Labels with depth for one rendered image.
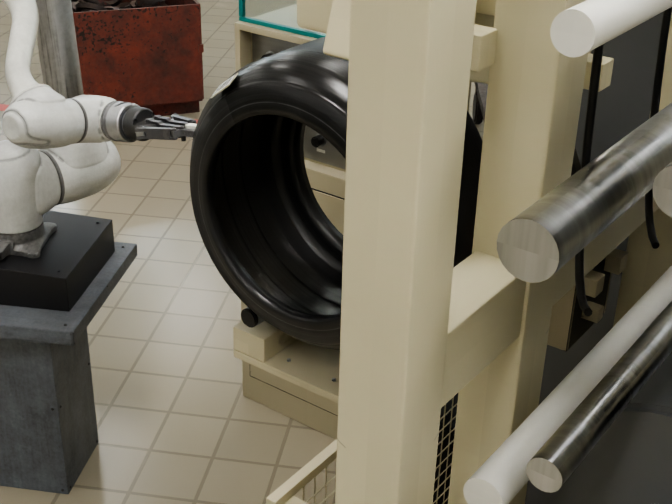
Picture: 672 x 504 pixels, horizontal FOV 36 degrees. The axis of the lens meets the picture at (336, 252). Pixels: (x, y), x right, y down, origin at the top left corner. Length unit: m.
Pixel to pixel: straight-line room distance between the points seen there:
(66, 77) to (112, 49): 2.86
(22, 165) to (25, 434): 0.80
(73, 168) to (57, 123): 0.54
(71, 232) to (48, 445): 0.62
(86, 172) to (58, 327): 0.44
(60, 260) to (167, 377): 0.95
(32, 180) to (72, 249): 0.22
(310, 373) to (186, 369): 1.50
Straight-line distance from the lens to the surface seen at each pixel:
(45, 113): 2.31
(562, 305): 2.13
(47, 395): 3.00
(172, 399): 3.53
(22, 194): 2.78
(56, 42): 2.82
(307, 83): 1.86
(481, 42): 1.37
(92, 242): 2.89
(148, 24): 5.69
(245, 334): 2.24
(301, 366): 2.23
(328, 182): 2.91
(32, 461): 3.17
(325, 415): 3.31
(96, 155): 2.88
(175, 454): 3.30
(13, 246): 2.84
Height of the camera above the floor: 2.05
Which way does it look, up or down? 28 degrees down
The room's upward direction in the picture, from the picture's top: 2 degrees clockwise
